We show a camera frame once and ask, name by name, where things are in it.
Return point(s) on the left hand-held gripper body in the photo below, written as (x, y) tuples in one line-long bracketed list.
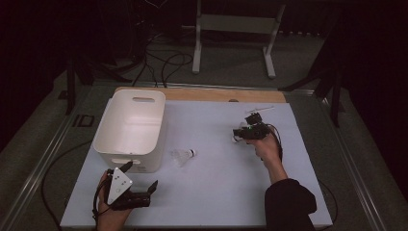
[(119, 186)]

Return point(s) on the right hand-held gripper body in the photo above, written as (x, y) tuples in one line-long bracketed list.
[(256, 130)]

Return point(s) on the white plastic bin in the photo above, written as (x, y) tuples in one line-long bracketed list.
[(130, 128)]

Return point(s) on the white shuttlecock black band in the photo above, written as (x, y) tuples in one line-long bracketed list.
[(183, 156)]

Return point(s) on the person's right hand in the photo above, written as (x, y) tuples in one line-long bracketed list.
[(267, 150)]

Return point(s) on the person's left hand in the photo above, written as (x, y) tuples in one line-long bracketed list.
[(107, 213)]

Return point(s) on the pale blue table mat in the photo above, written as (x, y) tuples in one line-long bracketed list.
[(211, 192)]

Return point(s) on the black tripod stand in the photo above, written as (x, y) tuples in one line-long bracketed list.
[(335, 102), (70, 89)]

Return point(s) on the grey metal stand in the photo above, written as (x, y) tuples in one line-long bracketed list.
[(235, 24)]

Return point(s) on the metal floor rail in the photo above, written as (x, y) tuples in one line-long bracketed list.
[(356, 173), (41, 163), (205, 85)]

